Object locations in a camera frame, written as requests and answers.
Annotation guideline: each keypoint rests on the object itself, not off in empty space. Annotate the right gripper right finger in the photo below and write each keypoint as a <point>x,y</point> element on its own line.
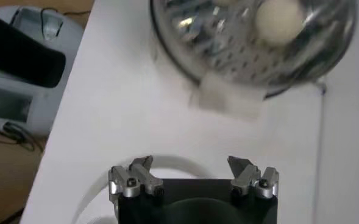
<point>249,179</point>

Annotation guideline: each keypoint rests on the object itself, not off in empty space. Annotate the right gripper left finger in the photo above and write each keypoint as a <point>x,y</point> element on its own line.
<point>130,182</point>

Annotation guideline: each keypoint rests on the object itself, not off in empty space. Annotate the perforated steel steamer basket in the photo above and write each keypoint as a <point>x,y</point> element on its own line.
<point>222,45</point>

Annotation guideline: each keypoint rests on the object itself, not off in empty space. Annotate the white round plate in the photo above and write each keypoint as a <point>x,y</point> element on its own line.
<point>173,159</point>

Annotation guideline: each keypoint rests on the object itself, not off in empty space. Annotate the white grey appliance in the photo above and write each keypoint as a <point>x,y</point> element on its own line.
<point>20,61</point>

